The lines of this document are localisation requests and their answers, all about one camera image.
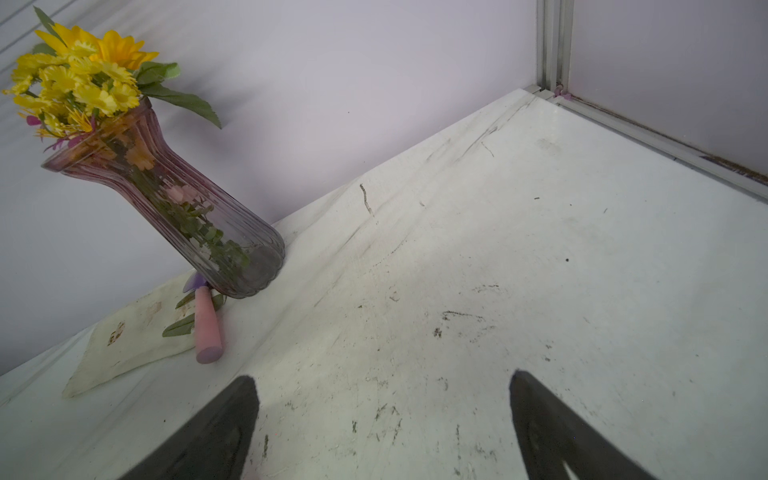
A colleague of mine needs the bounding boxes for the yellow artificial flowers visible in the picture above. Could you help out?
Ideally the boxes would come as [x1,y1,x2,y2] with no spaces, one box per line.
[2,7,221,149]

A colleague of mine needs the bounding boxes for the purple glass vase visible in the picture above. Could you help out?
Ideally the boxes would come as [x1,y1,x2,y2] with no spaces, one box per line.
[43,99,285,299]

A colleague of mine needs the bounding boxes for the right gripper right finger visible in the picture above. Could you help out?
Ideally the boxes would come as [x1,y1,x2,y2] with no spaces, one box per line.
[509,370,653,479]

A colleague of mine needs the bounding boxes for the purple pink toy knife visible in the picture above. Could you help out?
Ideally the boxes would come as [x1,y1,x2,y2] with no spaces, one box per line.
[184,272,224,364]

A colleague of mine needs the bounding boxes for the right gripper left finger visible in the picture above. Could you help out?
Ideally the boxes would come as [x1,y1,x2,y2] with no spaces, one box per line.
[123,375,260,479]

